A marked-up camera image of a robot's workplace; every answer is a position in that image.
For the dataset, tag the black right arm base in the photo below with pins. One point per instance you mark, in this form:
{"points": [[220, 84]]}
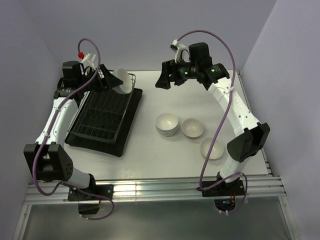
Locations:
{"points": [[228, 190]]}

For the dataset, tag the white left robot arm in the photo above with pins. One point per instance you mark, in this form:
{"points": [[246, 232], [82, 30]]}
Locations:
{"points": [[46, 158]]}

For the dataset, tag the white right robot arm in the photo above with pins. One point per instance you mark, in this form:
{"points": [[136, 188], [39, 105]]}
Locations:
{"points": [[195, 62]]}

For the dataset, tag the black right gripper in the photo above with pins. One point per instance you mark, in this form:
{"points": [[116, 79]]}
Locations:
{"points": [[169, 67]]}

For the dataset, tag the cream bowl middle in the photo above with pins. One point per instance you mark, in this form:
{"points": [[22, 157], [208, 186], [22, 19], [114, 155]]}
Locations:
{"points": [[192, 128]]}

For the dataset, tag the black drip tray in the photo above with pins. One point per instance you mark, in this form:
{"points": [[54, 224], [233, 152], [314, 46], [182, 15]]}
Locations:
{"points": [[115, 149]]}

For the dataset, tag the bottom stacked white bowl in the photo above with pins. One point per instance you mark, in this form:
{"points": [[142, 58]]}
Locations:
{"points": [[166, 133]]}

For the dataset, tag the black wire dish rack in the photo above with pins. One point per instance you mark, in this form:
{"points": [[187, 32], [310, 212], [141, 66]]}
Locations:
{"points": [[101, 116]]}

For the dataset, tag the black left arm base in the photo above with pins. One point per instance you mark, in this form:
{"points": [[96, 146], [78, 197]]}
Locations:
{"points": [[89, 203]]}

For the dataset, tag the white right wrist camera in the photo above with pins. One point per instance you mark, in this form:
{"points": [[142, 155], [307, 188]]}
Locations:
{"points": [[178, 49]]}

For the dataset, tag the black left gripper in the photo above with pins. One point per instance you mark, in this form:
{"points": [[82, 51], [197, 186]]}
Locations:
{"points": [[109, 82]]}

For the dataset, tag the aluminium front rail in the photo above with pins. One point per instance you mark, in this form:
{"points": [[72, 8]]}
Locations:
{"points": [[167, 189]]}

